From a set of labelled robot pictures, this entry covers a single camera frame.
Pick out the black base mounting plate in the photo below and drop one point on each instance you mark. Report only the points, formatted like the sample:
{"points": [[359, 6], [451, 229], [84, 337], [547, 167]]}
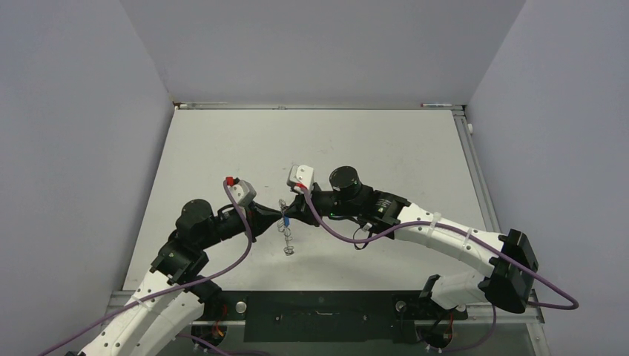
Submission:
{"points": [[322, 316]]}

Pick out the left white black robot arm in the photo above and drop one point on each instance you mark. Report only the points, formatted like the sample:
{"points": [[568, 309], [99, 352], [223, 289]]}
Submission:
{"points": [[173, 292]]}

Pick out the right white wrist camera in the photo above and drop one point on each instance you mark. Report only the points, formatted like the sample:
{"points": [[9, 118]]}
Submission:
{"points": [[300, 178]]}

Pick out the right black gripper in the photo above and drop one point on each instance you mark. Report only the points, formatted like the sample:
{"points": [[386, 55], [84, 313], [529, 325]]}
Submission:
{"points": [[300, 208]]}

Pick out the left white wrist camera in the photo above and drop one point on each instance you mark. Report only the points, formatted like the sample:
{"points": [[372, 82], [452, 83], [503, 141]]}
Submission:
{"points": [[243, 192]]}

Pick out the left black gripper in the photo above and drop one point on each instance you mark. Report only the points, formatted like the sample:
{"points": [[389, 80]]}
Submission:
{"points": [[259, 218]]}

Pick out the marker pen at wall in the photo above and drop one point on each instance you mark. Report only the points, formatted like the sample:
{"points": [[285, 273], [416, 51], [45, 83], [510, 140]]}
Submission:
{"points": [[436, 105]]}

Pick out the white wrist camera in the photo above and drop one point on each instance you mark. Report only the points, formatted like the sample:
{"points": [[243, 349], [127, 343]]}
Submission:
{"points": [[243, 192], [300, 178]]}

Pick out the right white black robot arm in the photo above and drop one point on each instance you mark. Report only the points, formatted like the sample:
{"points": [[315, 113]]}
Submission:
{"points": [[502, 264]]}

